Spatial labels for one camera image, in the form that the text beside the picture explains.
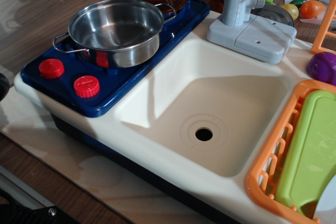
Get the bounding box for stainless steel toy pan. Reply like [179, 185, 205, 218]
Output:
[64, 0, 177, 69]

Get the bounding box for white plate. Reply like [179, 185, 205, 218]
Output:
[314, 176, 336, 224]

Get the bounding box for yellow toy potato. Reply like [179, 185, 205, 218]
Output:
[280, 4, 299, 20]

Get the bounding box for blue toy stove top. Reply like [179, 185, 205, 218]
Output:
[20, 0, 210, 118]

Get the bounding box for black round object left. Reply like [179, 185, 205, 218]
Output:
[0, 73, 10, 101]

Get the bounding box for red stove knob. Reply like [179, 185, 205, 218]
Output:
[73, 75, 100, 98]
[38, 58, 65, 79]

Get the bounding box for right red stove knob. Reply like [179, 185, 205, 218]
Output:
[73, 75, 100, 98]

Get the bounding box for purple toy vegetable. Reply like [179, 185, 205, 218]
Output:
[307, 52, 335, 85]

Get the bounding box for black metal bracket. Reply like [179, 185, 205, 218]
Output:
[1, 204, 79, 224]

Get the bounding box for cream toy sink unit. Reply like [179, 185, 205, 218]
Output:
[13, 11, 336, 224]

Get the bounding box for left red stove knob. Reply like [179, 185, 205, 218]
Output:
[38, 58, 65, 79]

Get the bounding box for round steel lid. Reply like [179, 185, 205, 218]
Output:
[251, 4, 295, 27]

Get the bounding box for grey toy faucet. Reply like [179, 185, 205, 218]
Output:
[207, 0, 297, 64]

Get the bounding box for orange dish rack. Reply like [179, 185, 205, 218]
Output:
[245, 0, 336, 224]

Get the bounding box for green plastic cutting board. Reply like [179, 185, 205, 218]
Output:
[275, 90, 335, 216]

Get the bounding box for orange toy fruit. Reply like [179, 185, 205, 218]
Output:
[300, 0, 326, 19]

